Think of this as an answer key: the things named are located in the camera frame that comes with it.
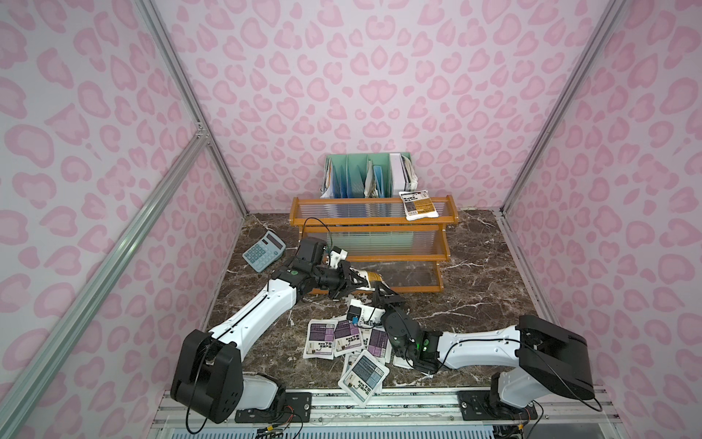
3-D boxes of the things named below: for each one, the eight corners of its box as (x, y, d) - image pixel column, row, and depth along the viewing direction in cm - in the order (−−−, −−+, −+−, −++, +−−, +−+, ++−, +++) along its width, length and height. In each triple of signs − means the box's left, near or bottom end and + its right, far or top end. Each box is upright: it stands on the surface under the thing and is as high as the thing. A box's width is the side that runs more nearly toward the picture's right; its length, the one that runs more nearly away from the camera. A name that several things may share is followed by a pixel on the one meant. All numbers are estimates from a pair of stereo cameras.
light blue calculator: (241, 260, 106) (238, 256, 104) (272, 235, 114) (270, 230, 112) (260, 274, 102) (258, 270, 99) (291, 247, 110) (289, 242, 108)
